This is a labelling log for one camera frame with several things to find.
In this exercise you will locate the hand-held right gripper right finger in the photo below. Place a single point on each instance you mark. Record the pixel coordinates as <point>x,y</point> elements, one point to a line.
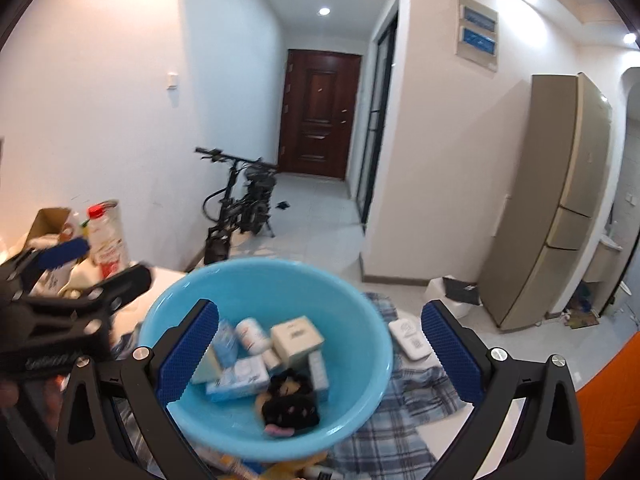
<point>452,355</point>

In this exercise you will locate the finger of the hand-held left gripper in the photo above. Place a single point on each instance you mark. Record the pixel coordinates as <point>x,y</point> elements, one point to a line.
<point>62,255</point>
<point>122,285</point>

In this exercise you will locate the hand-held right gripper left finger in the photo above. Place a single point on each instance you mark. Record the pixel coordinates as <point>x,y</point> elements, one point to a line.
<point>187,355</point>

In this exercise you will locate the light blue plastic basin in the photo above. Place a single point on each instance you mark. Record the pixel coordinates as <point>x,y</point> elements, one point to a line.
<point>345,305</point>

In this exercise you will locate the crumpled wrappers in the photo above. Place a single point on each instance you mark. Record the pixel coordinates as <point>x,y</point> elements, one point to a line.
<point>75,275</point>

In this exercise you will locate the cream box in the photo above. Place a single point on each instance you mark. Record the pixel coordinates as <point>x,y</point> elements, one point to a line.
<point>207,370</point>

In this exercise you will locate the cardboard box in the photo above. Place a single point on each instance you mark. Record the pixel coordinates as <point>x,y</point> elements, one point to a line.
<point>47,222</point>

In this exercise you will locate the light blue packet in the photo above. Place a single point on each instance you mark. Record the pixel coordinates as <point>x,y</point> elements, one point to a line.
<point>226,342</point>

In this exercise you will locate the red capped milk bottle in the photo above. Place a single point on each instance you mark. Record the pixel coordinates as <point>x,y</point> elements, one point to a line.
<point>107,245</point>

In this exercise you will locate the white flat device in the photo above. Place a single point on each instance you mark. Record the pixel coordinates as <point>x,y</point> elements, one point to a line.
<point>407,337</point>

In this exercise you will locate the white bin with black bag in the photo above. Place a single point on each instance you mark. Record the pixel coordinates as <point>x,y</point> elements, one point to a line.
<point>457,295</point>

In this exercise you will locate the white medicine bottle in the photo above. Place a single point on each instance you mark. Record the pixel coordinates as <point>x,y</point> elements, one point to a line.
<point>252,335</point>

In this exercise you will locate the metal can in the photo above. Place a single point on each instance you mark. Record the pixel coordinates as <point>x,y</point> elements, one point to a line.
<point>117,210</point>

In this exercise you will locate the blue plaid cloth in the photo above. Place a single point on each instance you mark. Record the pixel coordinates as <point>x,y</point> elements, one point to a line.
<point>400,410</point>

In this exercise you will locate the small white tube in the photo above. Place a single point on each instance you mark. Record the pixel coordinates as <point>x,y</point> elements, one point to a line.
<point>272,360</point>

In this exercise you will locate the white square box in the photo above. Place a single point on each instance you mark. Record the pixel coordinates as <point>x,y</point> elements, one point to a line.
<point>297,337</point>

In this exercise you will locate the black plush hair clip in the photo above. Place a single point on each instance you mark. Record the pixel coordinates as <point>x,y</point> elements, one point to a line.
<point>290,405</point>

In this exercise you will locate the narrow white and blue box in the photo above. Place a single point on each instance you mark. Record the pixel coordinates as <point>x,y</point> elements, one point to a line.
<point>318,375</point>

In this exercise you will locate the cardboard scraps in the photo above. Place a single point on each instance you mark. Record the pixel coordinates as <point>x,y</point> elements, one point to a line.
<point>580,317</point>

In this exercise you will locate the black electric bike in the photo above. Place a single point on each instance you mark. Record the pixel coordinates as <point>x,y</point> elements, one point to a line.
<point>247,200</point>

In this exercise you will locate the yellow soft item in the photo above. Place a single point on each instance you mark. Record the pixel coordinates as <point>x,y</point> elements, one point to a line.
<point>292,470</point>

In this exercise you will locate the orange padded panel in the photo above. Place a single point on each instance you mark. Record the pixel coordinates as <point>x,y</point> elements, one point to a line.
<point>610,410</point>

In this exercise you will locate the white washbasin cabinet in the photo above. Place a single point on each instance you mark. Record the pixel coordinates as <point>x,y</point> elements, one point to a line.
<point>602,260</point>

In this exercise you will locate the beige refrigerator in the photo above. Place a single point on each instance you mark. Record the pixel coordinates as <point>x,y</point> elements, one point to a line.
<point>550,200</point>

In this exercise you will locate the black framed glass door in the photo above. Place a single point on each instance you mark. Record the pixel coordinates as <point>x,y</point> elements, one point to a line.
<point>375,135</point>

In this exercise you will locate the dark brown entrance door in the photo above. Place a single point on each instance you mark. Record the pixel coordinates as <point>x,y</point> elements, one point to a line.
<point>317,115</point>

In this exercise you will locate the white light switch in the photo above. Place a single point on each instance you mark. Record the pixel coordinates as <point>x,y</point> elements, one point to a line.
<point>172,81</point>

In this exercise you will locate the wall electrical panel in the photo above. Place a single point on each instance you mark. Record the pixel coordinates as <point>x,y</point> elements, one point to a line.
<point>477,35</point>

